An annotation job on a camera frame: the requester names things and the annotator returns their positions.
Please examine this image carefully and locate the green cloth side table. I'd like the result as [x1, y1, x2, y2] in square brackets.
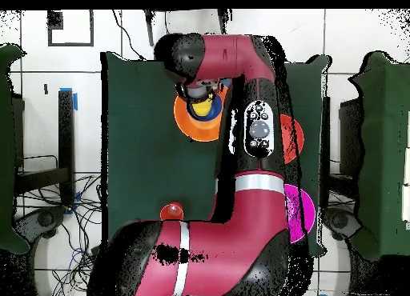
[348, 50, 410, 262]
[0, 43, 30, 255]

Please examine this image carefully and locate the dark green tablecloth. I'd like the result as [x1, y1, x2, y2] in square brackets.
[100, 50, 331, 257]

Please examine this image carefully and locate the black square floor frame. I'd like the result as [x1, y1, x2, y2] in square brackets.
[46, 10, 94, 48]

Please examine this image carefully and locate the black tripod leg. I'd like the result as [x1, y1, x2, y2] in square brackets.
[217, 9, 232, 34]
[143, 10, 155, 47]

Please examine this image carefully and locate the tall red-orange cup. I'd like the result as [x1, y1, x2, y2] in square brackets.
[159, 201, 185, 222]

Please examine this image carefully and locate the yellow cup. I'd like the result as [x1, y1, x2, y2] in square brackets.
[191, 96, 214, 117]

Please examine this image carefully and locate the dark blue bowl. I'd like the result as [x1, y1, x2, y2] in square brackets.
[188, 93, 224, 122]

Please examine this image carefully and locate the tangle of floor cables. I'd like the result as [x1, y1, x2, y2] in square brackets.
[15, 172, 107, 296]

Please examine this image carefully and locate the blue tape piece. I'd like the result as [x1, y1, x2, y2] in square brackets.
[59, 86, 78, 112]

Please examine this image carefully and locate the black table frame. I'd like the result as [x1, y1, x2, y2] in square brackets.
[320, 95, 361, 210]
[12, 89, 76, 207]

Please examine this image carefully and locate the large pink bowl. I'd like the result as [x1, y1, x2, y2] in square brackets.
[283, 182, 317, 245]

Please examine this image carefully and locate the shallow red-orange bowl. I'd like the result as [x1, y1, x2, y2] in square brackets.
[279, 113, 305, 165]

